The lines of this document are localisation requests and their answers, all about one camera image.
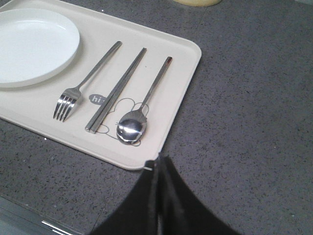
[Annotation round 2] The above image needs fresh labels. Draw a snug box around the cream rabbit serving tray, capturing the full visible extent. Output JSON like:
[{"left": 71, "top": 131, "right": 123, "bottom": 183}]
[{"left": 0, "top": 0, "right": 201, "bottom": 170}]

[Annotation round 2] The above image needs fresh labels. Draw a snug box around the white round plate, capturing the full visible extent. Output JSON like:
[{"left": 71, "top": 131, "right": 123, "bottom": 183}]
[{"left": 0, "top": 8, "right": 80, "bottom": 88}]

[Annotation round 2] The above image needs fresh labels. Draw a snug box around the wooden mug tree stand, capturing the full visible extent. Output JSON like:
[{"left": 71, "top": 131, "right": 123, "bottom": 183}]
[{"left": 174, "top": 0, "right": 222, "bottom": 7}]

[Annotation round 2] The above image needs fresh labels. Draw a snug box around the silver metal fork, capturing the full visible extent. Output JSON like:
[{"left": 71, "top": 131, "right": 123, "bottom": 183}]
[{"left": 53, "top": 41, "right": 122, "bottom": 122}]

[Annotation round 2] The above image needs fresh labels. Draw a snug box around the silver metal spoon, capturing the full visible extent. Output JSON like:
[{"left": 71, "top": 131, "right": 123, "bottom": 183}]
[{"left": 116, "top": 56, "right": 173, "bottom": 145}]

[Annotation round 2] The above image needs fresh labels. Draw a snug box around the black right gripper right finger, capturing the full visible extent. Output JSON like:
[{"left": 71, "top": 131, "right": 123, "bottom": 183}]
[{"left": 156, "top": 155, "right": 238, "bottom": 235}]

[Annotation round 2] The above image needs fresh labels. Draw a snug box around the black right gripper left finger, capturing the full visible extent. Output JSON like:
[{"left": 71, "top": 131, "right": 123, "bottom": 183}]
[{"left": 91, "top": 161, "right": 158, "bottom": 235}]

